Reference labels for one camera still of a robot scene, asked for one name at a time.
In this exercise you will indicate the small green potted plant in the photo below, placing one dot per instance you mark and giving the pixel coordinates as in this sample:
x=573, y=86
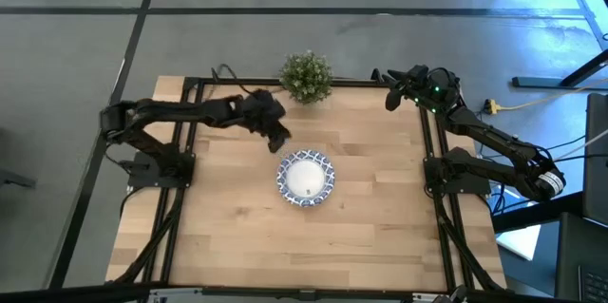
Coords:
x=306, y=77

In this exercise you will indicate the yellow power strip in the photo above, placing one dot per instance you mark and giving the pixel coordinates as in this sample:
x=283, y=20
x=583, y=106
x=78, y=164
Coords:
x=491, y=106

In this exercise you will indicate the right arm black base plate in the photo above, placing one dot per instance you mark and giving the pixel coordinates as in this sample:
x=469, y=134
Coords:
x=434, y=185

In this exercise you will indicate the black aluminium table frame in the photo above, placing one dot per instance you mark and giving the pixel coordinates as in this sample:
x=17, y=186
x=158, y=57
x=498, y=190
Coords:
x=192, y=82

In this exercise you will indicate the blue patterned white paper bowl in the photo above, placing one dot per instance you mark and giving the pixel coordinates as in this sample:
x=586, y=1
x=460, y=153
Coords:
x=305, y=177

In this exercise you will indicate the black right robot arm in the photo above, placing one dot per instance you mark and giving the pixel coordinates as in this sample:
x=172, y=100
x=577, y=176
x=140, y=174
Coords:
x=499, y=139

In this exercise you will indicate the black keyboard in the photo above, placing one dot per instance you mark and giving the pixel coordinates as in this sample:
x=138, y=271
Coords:
x=596, y=286

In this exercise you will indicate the dark chair base leg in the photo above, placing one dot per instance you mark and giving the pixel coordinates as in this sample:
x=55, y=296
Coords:
x=16, y=179

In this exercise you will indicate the black desk leg frame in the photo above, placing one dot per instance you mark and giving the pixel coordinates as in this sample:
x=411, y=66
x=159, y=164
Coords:
x=537, y=82

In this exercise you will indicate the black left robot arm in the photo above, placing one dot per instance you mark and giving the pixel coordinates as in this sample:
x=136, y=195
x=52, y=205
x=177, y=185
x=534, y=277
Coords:
x=166, y=108

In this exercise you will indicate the black desk edge bar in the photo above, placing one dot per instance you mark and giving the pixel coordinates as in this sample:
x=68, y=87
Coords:
x=532, y=217

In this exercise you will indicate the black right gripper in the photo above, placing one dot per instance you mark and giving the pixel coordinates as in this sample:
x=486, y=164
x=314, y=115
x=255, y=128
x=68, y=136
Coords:
x=430, y=89

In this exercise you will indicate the white sheet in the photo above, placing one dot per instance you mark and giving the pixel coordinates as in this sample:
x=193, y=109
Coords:
x=520, y=241

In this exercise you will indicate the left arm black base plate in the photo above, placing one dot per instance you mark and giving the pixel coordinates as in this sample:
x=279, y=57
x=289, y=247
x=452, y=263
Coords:
x=140, y=179

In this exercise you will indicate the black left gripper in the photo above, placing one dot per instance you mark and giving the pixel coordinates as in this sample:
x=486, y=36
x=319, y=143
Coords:
x=259, y=110

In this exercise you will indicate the black monitor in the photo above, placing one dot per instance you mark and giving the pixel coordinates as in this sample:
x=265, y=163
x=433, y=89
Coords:
x=597, y=160

